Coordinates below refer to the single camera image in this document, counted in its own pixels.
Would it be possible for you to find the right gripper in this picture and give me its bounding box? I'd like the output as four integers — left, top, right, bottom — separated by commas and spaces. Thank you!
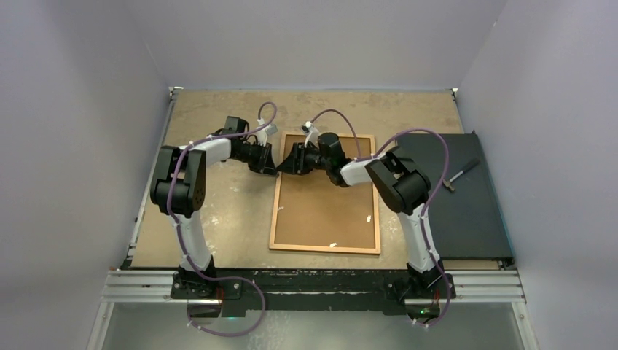
277, 142, 331, 175

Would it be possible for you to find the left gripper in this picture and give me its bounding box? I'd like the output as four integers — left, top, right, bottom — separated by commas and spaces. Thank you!
233, 141, 279, 177

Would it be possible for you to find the wooden picture frame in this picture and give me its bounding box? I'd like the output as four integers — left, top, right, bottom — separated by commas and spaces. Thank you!
268, 133, 382, 255

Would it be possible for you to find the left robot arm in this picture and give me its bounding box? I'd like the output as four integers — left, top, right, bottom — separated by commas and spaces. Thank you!
149, 116, 278, 298

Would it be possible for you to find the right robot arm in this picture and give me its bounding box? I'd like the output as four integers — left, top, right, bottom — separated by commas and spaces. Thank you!
277, 133, 444, 297

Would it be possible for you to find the small hammer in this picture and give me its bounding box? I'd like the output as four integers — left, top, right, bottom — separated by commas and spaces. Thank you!
442, 157, 480, 193

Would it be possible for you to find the black mat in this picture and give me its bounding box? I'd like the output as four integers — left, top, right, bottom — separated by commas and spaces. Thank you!
397, 133, 515, 266

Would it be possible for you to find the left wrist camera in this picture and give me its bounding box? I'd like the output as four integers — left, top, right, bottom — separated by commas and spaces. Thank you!
254, 117, 278, 146

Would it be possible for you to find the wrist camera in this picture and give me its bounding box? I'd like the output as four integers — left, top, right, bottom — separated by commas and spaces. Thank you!
254, 117, 278, 146
301, 121, 320, 148

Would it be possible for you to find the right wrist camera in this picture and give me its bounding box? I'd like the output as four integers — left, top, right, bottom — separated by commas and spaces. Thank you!
301, 121, 320, 148

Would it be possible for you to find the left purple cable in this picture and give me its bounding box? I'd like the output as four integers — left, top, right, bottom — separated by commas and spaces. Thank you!
165, 101, 279, 338

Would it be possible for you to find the purple cable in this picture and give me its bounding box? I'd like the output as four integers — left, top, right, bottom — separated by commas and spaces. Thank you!
165, 101, 279, 338
308, 108, 455, 330

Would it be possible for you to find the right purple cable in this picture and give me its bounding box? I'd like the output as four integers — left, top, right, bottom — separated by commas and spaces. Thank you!
308, 108, 455, 330

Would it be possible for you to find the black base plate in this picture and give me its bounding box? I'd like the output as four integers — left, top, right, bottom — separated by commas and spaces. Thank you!
171, 268, 456, 319

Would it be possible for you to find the aluminium rail frame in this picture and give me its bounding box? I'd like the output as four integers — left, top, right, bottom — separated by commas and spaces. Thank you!
90, 88, 539, 349

